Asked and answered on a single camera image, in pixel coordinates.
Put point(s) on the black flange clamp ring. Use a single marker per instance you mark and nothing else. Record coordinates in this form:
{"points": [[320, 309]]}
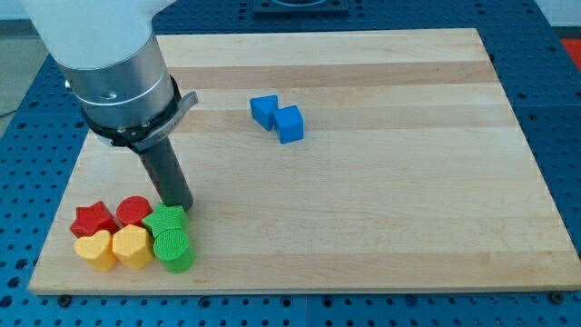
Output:
{"points": [[143, 136]]}

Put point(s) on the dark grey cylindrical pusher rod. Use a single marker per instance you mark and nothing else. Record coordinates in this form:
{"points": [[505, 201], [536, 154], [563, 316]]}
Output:
{"points": [[165, 172]]}

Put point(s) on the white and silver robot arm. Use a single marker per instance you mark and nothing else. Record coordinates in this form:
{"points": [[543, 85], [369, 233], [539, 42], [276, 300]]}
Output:
{"points": [[113, 64]]}

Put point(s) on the blue triangle block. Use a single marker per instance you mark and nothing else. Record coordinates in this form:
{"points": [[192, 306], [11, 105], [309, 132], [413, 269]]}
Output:
{"points": [[262, 109]]}

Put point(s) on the red cylinder block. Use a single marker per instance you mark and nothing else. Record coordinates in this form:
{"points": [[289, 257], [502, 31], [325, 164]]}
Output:
{"points": [[133, 210]]}

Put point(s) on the green star block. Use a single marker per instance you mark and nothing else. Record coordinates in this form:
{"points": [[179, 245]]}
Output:
{"points": [[165, 218]]}

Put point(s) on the green cylinder block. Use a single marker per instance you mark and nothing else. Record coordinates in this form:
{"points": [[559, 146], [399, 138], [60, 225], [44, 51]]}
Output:
{"points": [[174, 250]]}

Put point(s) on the yellow pentagon block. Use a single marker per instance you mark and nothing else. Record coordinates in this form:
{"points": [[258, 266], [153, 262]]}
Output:
{"points": [[133, 246]]}

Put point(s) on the red star block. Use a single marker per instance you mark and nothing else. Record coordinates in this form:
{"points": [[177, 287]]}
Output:
{"points": [[92, 219]]}

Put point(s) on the yellow heart block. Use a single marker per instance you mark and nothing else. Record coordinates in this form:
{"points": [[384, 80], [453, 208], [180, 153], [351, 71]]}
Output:
{"points": [[97, 251]]}

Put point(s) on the blue cube block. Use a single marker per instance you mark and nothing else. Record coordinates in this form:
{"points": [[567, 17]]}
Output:
{"points": [[289, 124]]}

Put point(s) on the light wooden board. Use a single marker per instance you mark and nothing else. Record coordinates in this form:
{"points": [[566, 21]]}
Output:
{"points": [[413, 174]]}

